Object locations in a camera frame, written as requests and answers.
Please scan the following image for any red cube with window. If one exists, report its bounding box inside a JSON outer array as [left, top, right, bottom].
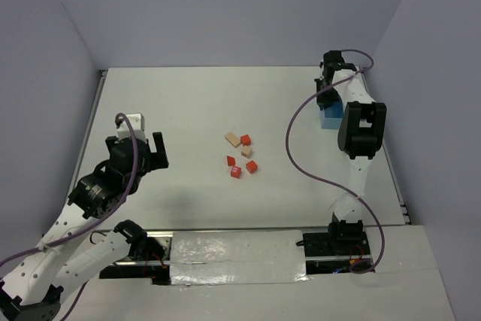
[[230, 165, 242, 179]]

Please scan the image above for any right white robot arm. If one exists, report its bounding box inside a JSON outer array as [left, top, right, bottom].
[[315, 50, 387, 243]]

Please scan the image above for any natural wood flat block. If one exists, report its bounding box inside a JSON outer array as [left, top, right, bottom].
[[225, 132, 241, 148]]

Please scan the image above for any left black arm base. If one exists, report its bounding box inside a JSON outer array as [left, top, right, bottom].
[[99, 235, 172, 286]]

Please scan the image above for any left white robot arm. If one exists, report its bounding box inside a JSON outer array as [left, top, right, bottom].
[[1, 132, 168, 320]]

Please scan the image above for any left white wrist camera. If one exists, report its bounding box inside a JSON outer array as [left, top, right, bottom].
[[115, 113, 147, 143]]

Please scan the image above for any natural wood cube with windows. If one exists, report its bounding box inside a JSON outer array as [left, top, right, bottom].
[[241, 146, 253, 159]]

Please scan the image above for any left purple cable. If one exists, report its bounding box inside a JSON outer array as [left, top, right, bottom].
[[0, 112, 139, 321]]

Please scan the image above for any red wedge block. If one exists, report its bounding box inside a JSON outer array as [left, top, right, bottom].
[[226, 156, 236, 166]]

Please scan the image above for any blue plastic box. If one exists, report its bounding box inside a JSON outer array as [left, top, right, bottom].
[[320, 101, 343, 130]]

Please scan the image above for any silver foil tape sheet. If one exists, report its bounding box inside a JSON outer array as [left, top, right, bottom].
[[170, 230, 307, 286]]

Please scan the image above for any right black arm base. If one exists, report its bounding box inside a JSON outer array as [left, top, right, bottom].
[[296, 216, 373, 275]]

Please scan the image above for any red cube block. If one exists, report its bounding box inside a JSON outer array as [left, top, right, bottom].
[[240, 135, 251, 146], [246, 160, 258, 174]]

